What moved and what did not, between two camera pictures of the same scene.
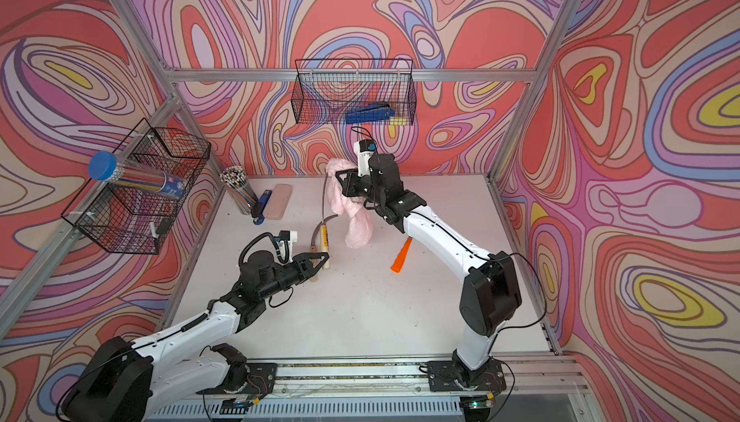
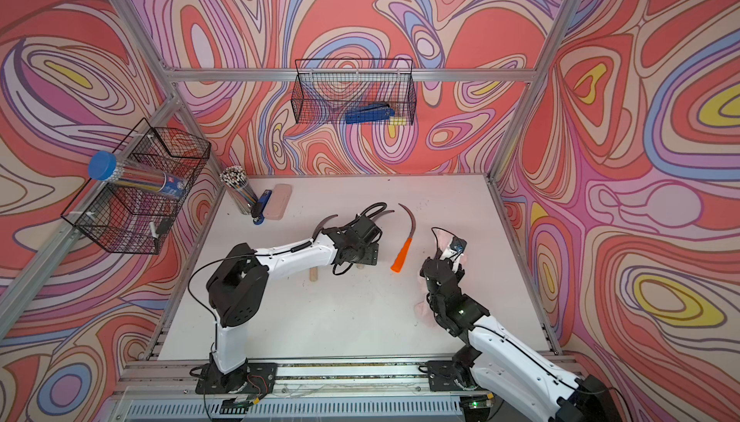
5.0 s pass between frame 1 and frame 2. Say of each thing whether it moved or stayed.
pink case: stayed
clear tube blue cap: stayed
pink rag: moved
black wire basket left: stayed
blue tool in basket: stayed
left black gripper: moved
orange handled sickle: stayed
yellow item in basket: stayed
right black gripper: moved
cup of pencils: stayed
